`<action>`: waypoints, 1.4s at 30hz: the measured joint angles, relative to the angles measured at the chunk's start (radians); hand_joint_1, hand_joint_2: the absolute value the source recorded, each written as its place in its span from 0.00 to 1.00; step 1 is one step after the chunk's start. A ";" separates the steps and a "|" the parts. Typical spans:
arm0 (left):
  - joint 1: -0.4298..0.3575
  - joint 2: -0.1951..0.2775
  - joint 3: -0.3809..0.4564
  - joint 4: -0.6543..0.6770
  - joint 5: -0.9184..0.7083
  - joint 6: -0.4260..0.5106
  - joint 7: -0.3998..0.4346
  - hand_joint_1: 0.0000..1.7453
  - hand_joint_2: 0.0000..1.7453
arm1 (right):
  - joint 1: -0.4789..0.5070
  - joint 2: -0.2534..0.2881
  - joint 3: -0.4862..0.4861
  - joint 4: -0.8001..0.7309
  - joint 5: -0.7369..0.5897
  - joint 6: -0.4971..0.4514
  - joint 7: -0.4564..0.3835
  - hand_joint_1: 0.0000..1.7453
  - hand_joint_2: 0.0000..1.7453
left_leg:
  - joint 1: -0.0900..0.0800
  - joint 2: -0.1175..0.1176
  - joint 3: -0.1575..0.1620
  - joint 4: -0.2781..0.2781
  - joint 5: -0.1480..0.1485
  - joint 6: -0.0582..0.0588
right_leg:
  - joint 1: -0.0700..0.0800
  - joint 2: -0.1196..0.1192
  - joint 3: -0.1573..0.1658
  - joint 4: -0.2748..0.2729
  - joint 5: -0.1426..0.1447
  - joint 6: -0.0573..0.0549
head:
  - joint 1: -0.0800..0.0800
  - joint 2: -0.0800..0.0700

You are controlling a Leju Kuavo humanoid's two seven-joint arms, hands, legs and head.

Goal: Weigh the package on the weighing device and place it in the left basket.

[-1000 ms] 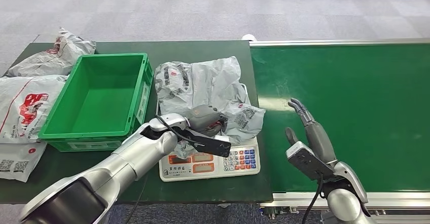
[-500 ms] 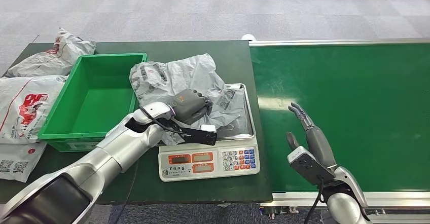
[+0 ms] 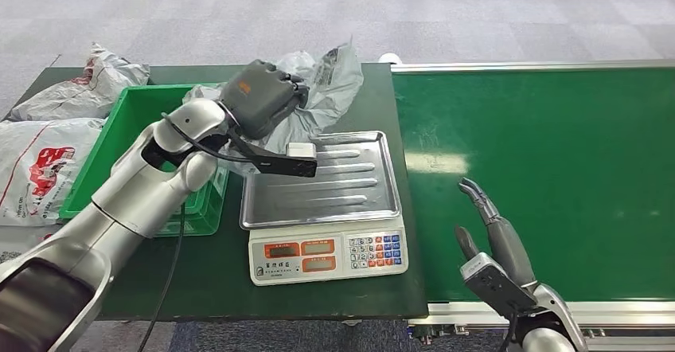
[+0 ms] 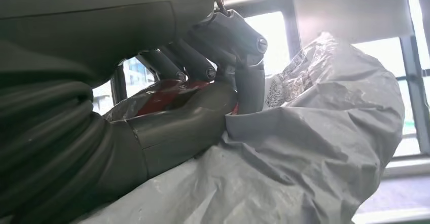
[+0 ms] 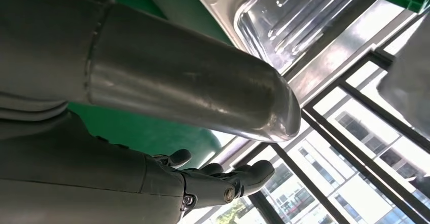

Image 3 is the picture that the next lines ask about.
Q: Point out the white round conveyor end cap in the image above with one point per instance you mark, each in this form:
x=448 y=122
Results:
x=390 y=58

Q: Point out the white mailer with red dot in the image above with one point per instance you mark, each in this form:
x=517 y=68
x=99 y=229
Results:
x=21 y=241

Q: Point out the green plastic basket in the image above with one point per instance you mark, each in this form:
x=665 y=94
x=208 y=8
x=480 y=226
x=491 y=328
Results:
x=105 y=149

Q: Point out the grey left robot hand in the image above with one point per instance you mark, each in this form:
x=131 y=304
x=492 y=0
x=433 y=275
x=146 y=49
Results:
x=258 y=101

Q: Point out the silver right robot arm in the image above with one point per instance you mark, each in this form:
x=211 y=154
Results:
x=548 y=334

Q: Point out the aluminium conveyor frame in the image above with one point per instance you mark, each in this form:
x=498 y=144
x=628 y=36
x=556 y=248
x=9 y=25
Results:
x=527 y=66

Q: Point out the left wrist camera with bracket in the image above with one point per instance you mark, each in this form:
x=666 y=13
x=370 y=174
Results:
x=285 y=164

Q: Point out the grey poly mailer package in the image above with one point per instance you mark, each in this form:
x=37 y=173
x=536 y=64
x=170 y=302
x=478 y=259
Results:
x=332 y=91

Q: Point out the steel weighing tray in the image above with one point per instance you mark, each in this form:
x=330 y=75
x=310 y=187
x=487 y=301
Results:
x=327 y=191

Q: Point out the flat white red-print mailer package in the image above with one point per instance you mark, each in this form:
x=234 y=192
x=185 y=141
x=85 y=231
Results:
x=37 y=170

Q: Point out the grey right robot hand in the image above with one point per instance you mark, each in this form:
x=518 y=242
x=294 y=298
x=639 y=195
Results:
x=509 y=244

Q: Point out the dark green table board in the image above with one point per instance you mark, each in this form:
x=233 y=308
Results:
x=221 y=286

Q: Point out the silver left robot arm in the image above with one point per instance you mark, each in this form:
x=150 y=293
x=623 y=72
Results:
x=132 y=196

